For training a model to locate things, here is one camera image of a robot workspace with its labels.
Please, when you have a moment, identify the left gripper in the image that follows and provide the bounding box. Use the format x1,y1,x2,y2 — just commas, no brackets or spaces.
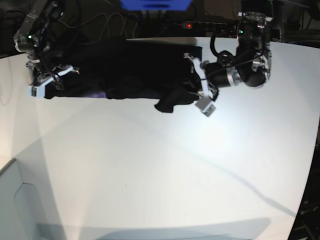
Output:
183,52,219,102

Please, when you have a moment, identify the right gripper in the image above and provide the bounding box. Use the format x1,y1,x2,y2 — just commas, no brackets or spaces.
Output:
26,60,80,90

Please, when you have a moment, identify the black T-shirt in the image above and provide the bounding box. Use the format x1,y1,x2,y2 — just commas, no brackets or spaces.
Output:
45,37,202,113

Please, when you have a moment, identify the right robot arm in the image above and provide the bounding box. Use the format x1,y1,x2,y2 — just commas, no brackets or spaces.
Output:
13,0,83,98

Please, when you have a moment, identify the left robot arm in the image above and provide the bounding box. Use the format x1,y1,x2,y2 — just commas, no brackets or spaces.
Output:
184,11,272,101

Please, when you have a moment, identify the black power strip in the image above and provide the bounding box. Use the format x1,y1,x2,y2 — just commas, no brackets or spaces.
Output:
175,21,236,32

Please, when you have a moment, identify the blue plastic bin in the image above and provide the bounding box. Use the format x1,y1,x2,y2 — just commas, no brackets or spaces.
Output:
120,0,192,11

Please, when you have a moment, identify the grey cabinet beside table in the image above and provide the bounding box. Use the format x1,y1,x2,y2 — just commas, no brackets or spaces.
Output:
0,158,67,240

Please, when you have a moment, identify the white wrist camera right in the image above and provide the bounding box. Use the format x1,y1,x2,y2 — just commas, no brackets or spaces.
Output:
28,84,46,98

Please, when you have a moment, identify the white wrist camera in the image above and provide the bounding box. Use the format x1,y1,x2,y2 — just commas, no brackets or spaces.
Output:
195,96,216,117
28,84,46,98

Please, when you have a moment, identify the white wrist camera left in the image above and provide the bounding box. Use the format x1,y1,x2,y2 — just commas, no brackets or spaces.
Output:
195,96,216,117

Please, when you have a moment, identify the white cable on floor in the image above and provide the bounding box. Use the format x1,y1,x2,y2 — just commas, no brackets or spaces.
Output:
62,11,141,40

